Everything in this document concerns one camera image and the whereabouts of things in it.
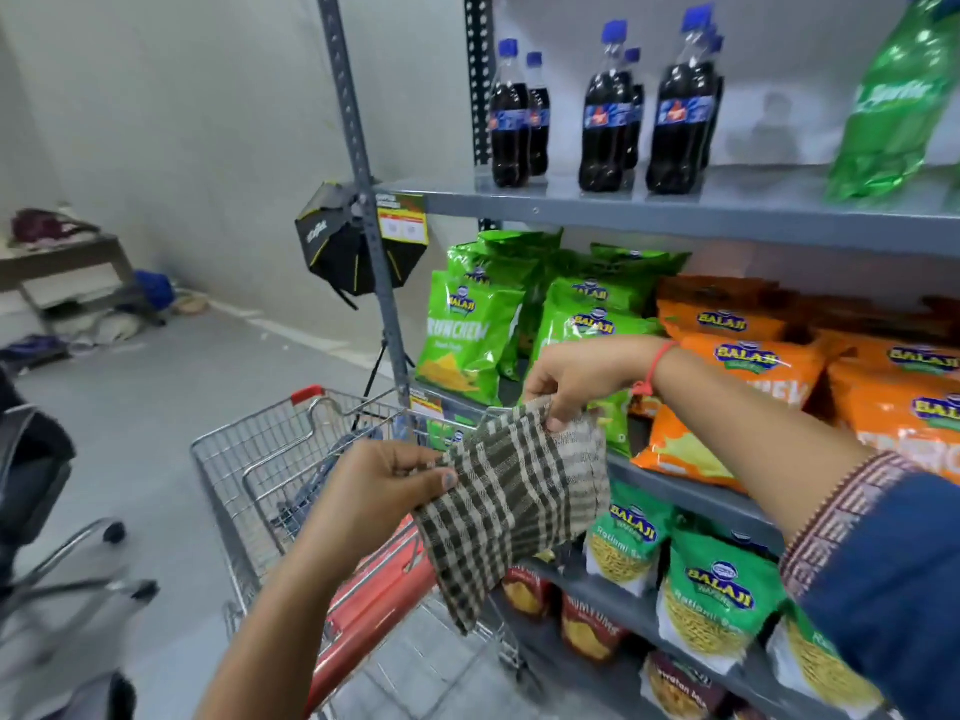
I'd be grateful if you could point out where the blue embroidered sleeve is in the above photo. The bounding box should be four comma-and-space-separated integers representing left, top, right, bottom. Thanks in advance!
780, 451, 960, 720

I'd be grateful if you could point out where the pile of green snack packets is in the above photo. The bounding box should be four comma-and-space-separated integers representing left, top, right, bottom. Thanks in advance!
414, 228, 691, 458

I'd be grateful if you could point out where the green soda bottle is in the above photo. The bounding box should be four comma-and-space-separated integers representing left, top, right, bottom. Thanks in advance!
825, 0, 960, 203

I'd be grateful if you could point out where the pile of clothes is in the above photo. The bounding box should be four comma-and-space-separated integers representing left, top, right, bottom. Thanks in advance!
45, 307, 144, 349

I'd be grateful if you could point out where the green and white snack packet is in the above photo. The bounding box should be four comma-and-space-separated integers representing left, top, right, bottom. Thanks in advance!
765, 599, 886, 720
583, 479, 676, 597
657, 528, 787, 676

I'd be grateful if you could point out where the yellow shelf label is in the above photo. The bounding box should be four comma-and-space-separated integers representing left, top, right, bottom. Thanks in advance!
408, 389, 451, 424
377, 193, 430, 247

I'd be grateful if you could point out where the person's left forearm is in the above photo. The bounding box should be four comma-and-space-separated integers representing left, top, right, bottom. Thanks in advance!
193, 539, 361, 720

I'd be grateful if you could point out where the metal shopping cart red handle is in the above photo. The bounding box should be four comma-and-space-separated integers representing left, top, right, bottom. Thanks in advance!
191, 385, 549, 720

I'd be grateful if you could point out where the grey metal shelf rack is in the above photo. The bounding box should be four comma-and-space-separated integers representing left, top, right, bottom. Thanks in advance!
315, 0, 960, 720

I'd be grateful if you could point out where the black softbox light on stand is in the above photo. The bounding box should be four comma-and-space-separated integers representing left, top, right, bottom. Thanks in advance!
294, 181, 430, 436

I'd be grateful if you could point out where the person's right forearm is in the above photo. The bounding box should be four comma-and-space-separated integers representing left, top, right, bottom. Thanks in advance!
648, 344, 901, 552

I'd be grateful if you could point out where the red and yellow snack packet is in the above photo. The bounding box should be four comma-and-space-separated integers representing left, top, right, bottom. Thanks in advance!
641, 652, 729, 720
501, 565, 556, 619
561, 592, 627, 664

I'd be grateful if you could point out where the red thread bracelet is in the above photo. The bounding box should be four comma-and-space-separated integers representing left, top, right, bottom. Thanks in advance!
631, 339, 680, 402

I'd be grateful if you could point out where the blue bag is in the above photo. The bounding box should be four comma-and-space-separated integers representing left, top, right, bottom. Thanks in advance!
133, 269, 177, 312

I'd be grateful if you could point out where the checked brown and cream cloth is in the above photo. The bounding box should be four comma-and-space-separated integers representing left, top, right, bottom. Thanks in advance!
412, 394, 612, 637

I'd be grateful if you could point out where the pile of orange snack packets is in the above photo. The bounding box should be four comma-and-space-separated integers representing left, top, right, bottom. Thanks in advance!
631, 275, 960, 494

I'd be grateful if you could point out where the maroon bag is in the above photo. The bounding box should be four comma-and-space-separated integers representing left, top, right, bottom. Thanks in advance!
9, 208, 102, 248

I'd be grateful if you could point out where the row of cola bottles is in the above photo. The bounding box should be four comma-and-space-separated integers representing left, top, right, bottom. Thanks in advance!
489, 3, 727, 196

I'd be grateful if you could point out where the person's left hand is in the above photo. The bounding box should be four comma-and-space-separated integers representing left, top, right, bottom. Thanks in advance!
296, 439, 459, 587

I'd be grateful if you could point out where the black office chair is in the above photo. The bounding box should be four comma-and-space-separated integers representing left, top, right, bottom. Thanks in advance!
0, 367, 160, 668

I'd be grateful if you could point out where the low grey table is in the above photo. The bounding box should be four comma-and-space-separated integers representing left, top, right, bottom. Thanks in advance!
0, 232, 162, 331

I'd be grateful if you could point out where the person's right hand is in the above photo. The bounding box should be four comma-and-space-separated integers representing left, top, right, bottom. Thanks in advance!
523, 338, 670, 436

